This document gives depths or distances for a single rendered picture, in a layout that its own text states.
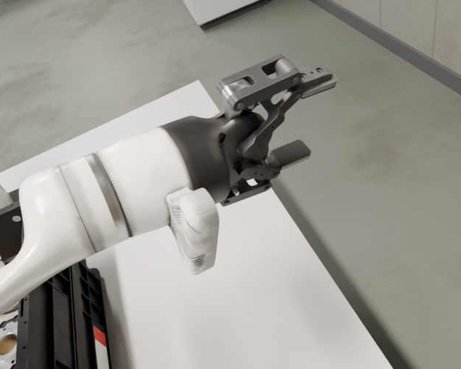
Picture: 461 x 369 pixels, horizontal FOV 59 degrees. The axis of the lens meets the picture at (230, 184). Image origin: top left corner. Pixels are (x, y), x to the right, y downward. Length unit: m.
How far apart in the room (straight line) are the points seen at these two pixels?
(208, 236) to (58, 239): 0.10
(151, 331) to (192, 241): 0.48
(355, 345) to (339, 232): 0.98
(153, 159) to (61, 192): 0.06
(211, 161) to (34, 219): 0.12
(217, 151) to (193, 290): 0.47
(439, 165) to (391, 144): 0.22
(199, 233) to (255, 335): 0.43
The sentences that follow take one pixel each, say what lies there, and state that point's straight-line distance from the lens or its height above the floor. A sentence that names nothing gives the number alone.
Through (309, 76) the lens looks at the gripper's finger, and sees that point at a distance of 0.34.
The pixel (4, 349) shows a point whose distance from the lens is 0.69.
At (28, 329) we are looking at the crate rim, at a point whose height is 0.93.
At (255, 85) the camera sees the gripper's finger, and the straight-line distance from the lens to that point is 0.30.
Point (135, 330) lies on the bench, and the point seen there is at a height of 0.70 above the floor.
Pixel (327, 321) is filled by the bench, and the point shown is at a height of 0.70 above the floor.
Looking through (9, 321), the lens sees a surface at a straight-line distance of 0.69.
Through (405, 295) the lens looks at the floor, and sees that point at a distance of 1.48.
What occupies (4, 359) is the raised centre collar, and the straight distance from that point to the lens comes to 0.65.
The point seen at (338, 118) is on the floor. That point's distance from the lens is 2.05.
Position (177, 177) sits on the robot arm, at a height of 1.12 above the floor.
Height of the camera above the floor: 1.32
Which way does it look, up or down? 45 degrees down
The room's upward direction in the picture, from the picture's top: 22 degrees counter-clockwise
